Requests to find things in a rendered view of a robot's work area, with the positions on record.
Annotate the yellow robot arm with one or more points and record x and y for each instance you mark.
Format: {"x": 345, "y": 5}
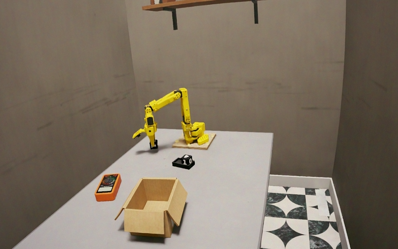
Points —
{"x": 196, "y": 130}

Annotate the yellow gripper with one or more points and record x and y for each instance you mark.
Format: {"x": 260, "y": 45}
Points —
{"x": 150, "y": 131}

